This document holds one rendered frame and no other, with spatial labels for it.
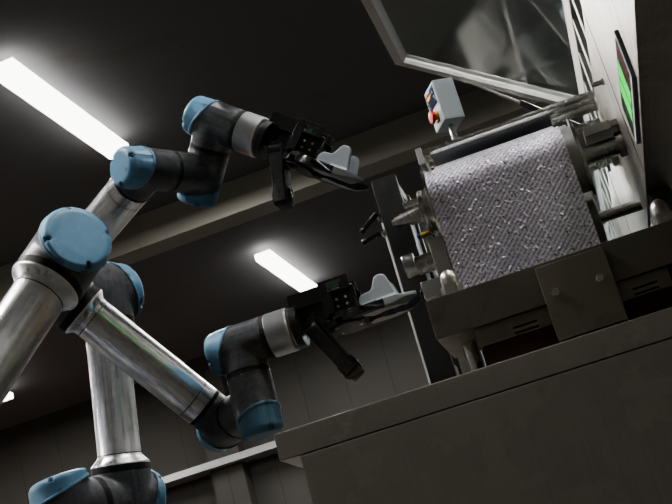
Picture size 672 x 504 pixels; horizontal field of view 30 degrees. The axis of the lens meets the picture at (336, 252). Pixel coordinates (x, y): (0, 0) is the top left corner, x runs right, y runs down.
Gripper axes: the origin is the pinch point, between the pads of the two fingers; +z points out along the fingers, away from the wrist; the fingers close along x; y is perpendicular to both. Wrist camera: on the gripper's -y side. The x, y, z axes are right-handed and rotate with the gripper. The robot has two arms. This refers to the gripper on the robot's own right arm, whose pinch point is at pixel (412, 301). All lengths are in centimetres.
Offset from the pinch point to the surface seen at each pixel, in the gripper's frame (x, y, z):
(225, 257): 617, 243, -197
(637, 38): -59, 5, 41
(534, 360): -25.9, -20.3, 17.0
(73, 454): 861, 198, -450
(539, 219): -0.2, 6.2, 23.7
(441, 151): 29.4, 34.5, 10.1
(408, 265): 7.6, 8.3, 0.2
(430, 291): 7.1, 2.6, 2.6
